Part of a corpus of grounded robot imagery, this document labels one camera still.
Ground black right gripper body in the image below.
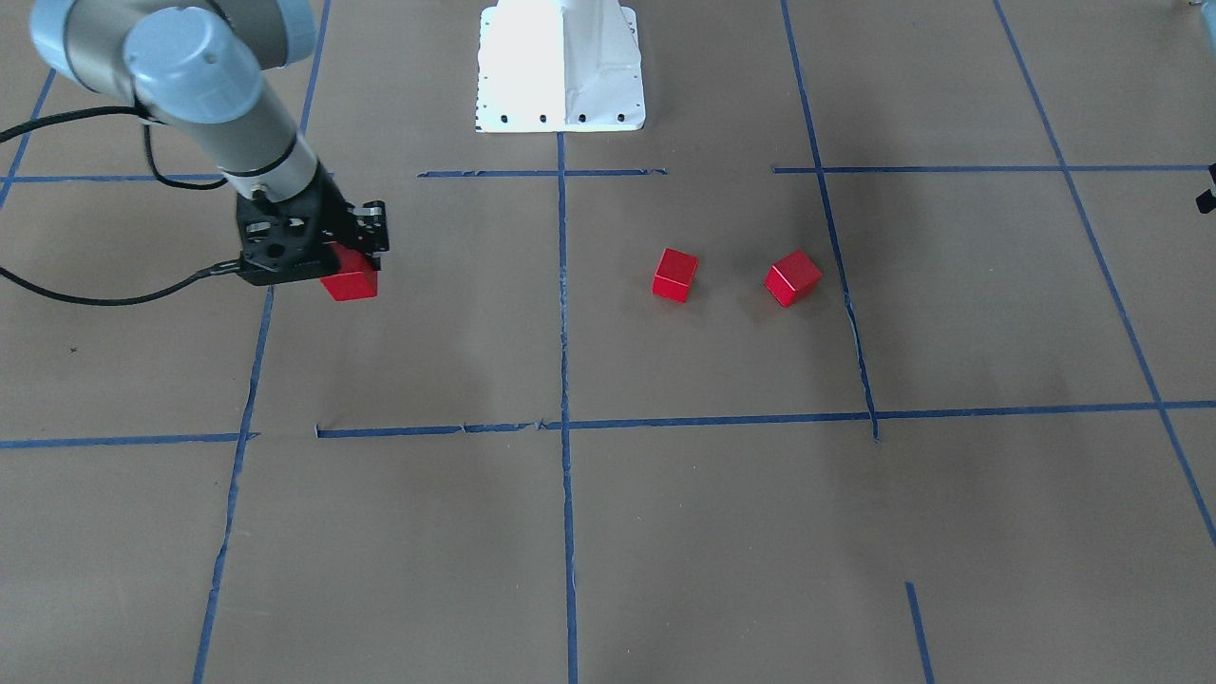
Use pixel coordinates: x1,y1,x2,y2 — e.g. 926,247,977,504
236,170,353,286

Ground red block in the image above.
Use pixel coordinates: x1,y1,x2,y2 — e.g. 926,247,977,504
651,248,699,303
764,250,824,308
319,243,379,302

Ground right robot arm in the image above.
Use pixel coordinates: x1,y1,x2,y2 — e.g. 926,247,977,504
29,1,390,299

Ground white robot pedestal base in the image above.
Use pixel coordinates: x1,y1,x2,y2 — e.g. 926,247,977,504
474,1,647,134

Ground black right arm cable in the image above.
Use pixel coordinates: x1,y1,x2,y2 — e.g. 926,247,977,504
0,103,250,307

